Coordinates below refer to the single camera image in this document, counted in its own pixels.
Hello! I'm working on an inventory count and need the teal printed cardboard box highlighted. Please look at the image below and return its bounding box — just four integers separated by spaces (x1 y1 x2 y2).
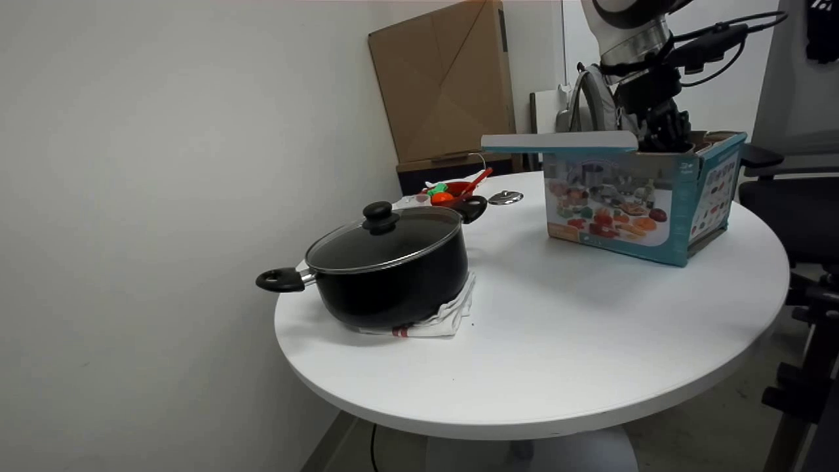
480 128 749 270

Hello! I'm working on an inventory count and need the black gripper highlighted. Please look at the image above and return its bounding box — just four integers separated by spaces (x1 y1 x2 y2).
614 65 699 153

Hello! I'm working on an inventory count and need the black floor cable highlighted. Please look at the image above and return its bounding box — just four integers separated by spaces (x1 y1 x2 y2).
363 422 383 472

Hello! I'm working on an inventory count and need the red spoon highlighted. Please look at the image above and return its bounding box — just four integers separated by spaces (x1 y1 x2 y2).
458 169 492 200

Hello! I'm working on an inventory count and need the glass pot lid black knob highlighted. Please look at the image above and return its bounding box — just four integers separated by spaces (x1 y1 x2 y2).
304 200 464 275

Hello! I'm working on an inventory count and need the large flat cardboard sheet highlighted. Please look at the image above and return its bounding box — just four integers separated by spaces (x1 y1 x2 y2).
363 0 519 172

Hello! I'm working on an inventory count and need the black cooking pot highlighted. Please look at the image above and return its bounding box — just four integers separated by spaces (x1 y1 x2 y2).
255 206 489 333

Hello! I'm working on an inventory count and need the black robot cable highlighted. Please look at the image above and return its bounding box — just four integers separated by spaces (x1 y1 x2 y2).
670 8 788 68

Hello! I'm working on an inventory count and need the red bowl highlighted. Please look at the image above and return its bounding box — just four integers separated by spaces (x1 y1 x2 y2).
425 178 480 211

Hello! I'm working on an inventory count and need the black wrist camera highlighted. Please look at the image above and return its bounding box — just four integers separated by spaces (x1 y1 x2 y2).
664 25 754 73

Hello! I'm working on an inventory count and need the black hanging item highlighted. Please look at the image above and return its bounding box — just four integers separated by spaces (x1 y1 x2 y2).
801 0 839 65

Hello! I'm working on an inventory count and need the black office chair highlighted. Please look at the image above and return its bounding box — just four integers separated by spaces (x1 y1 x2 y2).
737 128 839 309

